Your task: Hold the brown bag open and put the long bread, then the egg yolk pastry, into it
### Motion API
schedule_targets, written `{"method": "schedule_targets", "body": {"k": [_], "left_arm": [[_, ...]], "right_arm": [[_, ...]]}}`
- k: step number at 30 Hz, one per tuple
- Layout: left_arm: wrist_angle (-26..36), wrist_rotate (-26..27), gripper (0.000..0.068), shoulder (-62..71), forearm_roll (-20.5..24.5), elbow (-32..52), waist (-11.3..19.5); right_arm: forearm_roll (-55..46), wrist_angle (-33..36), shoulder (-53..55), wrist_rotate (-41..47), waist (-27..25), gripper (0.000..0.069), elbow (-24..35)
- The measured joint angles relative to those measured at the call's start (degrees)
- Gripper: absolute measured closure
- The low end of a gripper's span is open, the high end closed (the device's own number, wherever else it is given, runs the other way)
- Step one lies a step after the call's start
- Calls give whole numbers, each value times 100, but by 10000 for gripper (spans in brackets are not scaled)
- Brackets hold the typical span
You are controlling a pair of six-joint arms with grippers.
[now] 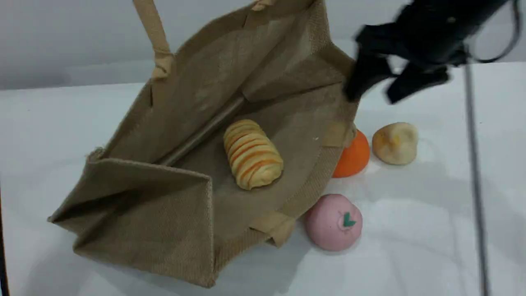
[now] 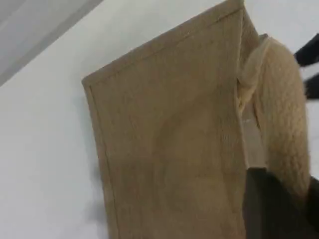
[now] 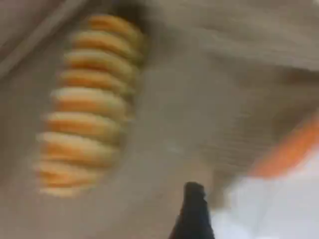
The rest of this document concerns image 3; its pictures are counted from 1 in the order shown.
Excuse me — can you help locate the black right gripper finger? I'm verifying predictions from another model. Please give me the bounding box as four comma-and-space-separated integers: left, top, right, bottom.
168, 181, 215, 239

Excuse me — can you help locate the orange fruit shaped bun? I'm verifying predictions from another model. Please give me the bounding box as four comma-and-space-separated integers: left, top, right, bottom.
249, 116, 319, 178

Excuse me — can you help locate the long striped bread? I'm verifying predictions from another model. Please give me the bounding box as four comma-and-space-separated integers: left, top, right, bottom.
33, 13, 148, 199

